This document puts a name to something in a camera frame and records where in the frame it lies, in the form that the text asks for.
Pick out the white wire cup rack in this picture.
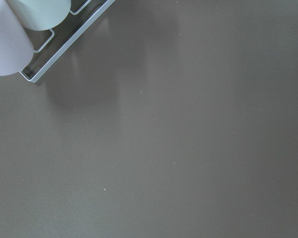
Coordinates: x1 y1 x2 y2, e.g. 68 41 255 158
19 0 115 83

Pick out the pale green plastic cup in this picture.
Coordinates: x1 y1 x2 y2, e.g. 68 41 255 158
7 0 71 31

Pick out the pink plastic cup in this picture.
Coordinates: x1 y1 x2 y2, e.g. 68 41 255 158
0 0 34 76

